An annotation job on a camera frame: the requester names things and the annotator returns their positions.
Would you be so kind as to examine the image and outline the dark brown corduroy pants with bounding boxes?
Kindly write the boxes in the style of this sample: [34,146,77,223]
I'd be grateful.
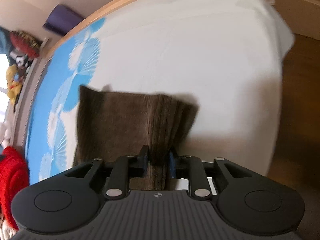
[73,86,199,190]

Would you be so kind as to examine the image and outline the red folded blanket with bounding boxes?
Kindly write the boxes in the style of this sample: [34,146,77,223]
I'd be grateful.
[1,146,29,230]

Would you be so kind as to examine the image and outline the white plush toy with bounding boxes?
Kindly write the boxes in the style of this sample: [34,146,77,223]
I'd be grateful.
[0,120,12,148]

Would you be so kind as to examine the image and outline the yellow bear plush toy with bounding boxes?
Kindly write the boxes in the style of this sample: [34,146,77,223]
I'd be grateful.
[6,64,22,105]

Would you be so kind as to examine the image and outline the panda plush toy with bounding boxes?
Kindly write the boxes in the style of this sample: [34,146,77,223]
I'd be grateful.
[15,55,32,70]

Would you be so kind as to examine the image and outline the blue and white bedsheet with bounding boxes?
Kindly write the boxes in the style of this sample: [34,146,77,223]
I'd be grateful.
[25,0,295,184]

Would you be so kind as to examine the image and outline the red embroidered cushion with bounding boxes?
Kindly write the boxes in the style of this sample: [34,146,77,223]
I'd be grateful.
[10,30,42,59]

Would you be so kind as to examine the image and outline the blue right curtain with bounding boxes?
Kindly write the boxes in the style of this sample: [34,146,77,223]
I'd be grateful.
[0,27,14,55]

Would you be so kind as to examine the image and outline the purple rolled mat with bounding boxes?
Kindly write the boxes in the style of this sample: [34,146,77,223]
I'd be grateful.
[43,4,85,36]

